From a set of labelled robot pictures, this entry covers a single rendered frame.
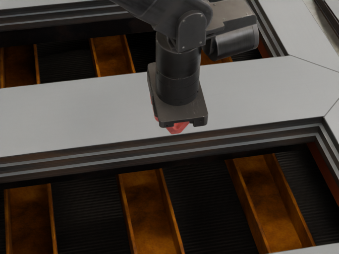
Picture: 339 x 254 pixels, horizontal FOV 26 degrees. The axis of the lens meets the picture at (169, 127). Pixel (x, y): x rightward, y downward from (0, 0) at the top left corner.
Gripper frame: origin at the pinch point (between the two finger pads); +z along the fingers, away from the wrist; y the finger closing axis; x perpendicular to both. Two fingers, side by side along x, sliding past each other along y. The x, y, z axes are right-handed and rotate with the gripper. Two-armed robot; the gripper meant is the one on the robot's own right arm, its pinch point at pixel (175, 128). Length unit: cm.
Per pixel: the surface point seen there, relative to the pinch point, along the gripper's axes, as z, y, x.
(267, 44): 21.0, 31.7, -24.5
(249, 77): 14.6, 19.0, -17.2
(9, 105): 13.4, 18.9, 24.8
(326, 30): 33, 43, -43
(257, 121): 11.7, 7.5, -15.3
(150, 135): 11.1, 7.1, 2.6
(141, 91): 13.9, 18.4, 2.3
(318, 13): 34, 50, -43
